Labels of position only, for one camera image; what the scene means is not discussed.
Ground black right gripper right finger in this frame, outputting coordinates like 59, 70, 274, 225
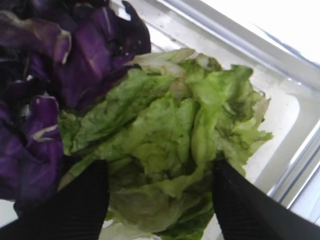
212, 160, 320, 240

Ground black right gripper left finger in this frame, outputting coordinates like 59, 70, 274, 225
0, 160, 110, 240

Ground green lettuce leaf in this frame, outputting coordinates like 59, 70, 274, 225
58, 48, 273, 240

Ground clear plastic container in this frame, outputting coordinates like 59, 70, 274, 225
131, 0, 320, 218

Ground purple cabbage leaves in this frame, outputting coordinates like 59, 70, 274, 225
0, 0, 151, 215

